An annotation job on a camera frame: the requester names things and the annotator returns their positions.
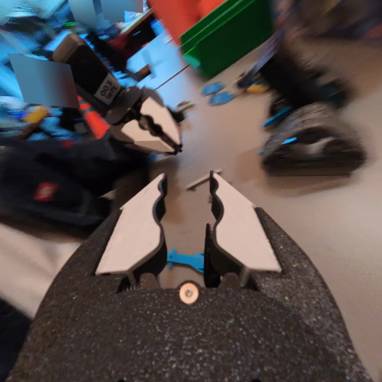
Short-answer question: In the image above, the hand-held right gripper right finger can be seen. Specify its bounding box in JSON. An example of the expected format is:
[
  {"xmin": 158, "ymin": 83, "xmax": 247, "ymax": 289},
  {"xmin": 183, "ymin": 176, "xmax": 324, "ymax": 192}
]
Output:
[{"xmin": 209, "ymin": 171, "xmax": 282, "ymax": 285}]

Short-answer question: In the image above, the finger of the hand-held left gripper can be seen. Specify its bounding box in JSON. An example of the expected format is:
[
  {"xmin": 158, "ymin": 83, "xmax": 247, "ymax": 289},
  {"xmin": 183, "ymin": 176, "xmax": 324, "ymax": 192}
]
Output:
[
  {"xmin": 120, "ymin": 121, "xmax": 175, "ymax": 156},
  {"xmin": 140, "ymin": 97, "xmax": 183, "ymax": 147}
]

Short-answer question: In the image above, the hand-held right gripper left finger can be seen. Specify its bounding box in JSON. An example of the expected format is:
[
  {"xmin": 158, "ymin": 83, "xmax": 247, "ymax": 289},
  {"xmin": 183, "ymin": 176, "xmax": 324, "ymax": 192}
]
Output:
[{"xmin": 95, "ymin": 173, "xmax": 168, "ymax": 284}]

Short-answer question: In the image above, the blue long brick piece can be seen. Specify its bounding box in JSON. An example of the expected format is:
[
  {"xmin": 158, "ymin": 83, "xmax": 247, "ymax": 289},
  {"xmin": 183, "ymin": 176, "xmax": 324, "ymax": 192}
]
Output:
[{"xmin": 167, "ymin": 248, "xmax": 206, "ymax": 273}]

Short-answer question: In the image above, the grey holed toy beam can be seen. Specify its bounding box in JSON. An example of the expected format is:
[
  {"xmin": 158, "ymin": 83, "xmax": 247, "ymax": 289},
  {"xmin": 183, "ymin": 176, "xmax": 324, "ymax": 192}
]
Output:
[{"xmin": 186, "ymin": 169, "xmax": 224, "ymax": 191}]

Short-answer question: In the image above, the blue grey tracked toy robot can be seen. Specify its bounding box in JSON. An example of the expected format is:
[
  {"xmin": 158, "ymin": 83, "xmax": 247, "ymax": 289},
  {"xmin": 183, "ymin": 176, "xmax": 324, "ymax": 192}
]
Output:
[{"xmin": 258, "ymin": 30, "xmax": 367, "ymax": 176}]

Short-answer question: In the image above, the person's left forearm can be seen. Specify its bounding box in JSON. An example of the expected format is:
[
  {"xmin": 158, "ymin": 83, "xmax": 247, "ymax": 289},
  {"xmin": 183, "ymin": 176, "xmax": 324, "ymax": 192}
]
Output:
[{"xmin": 60, "ymin": 131, "xmax": 153, "ymax": 182}]

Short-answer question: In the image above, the grey desk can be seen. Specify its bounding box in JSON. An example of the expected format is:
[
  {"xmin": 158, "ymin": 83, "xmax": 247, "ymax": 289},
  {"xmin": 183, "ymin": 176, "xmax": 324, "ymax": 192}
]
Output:
[{"xmin": 125, "ymin": 30, "xmax": 382, "ymax": 382}]

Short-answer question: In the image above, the orange traffic cone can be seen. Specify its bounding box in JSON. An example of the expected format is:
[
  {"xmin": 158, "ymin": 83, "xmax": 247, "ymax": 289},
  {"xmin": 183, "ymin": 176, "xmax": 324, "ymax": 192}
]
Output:
[{"xmin": 77, "ymin": 95, "xmax": 111, "ymax": 140}]

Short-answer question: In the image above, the blue flat plastic piece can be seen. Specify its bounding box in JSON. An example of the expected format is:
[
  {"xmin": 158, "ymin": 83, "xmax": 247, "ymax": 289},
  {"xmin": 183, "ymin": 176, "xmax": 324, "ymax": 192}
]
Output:
[
  {"xmin": 201, "ymin": 82, "xmax": 227, "ymax": 96},
  {"xmin": 209, "ymin": 92, "xmax": 236, "ymax": 106}
]

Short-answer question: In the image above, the blue white toy assembly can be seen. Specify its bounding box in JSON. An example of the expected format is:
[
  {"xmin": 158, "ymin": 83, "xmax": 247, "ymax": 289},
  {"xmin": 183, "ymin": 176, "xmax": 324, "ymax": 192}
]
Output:
[{"xmin": 237, "ymin": 72, "xmax": 270, "ymax": 94}]

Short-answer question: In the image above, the green plastic bin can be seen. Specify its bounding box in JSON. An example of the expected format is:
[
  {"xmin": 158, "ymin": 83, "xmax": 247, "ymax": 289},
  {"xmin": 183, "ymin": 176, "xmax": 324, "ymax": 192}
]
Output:
[{"xmin": 179, "ymin": 0, "xmax": 273, "ymax": 79}]

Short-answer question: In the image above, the orange plastic case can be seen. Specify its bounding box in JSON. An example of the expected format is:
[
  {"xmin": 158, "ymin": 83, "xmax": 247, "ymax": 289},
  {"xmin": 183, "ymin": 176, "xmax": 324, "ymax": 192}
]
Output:
[{"xmin": 146, "ymin": 0, "xmax": 227, "ymax": 45}]

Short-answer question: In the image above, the person's white shirt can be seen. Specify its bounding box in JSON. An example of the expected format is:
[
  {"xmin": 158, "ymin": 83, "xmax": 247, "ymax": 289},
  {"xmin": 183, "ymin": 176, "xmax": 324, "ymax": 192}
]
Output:
[{"xmin": 0, "ymin": 224, "xmax": 81, "ymax": 318}]

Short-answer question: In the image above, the person's denim jacket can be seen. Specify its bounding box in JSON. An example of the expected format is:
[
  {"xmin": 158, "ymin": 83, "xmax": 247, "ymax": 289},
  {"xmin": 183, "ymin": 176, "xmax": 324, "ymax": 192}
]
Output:
[{"xmin": 0, "ymin": 137, "xmax": 150, "ymax": 230}]

